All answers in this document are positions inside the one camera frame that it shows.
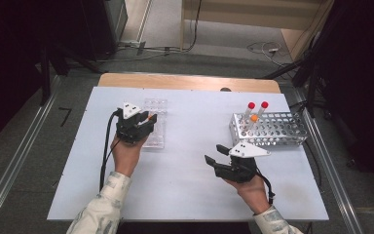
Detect dark cabinet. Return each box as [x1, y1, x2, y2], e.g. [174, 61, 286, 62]
[80, 0, 129, 62]

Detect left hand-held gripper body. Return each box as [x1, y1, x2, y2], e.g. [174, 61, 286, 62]
[115, 101, 151, 145]

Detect black tripod stand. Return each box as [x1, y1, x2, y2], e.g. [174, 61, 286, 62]
[38, 41, 109, 107]

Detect hand-held gripper cable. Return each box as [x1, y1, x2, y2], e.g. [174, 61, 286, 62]
[98, 109, 122, 193]
[255, 171, 277, 207]

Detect wooden table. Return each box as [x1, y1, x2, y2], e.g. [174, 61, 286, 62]
[97, 72, 281, 95]

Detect person's right hand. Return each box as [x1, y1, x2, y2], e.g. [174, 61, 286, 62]
[224, 175, 273, 215]

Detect perforated metal tube rack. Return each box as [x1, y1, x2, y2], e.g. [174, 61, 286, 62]
[229, 111, 310, 149]

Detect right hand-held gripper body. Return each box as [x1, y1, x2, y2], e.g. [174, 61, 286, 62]
[213, 140, 272, 184]

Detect right hand-held gripper cable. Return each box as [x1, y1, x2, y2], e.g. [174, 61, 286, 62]
[255, 171, 277, 207]

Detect orange cap test tube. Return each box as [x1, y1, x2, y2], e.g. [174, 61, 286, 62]
[246, 114, 260, 132]
[137, 113, 154, 127]

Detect white floor cable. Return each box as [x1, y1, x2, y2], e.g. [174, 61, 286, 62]
[246, 40, 294, 67]

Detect clear acrylic tube rack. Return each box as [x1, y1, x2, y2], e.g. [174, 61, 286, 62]
[141, 97, 168, 150]

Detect black cable beside table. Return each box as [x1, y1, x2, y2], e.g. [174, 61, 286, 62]
[304, 139, 323, 189]

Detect beige wooden cabinet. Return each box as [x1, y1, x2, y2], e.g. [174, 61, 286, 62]
[180, 0, 336, 62]

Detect aluminium floor rail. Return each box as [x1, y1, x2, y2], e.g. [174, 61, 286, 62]
[291, 87, 365, 234]
[0, 74, 62, 230]

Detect red cap test tube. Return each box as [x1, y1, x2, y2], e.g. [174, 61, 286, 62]
[256, 100, 270, 119]
[243, 101, 256, 122]

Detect black metal stand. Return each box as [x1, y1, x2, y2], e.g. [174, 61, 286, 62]
[258, 30, 334, 119]

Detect black floor cables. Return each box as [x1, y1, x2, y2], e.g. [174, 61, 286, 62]
[96, 0, 204, 63]

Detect left hand-held gripper cable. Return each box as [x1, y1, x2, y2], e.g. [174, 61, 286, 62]
[98, 109, 122, 193]

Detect person's left hand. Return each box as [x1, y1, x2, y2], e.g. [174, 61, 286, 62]
[110, 133, 149, 178]

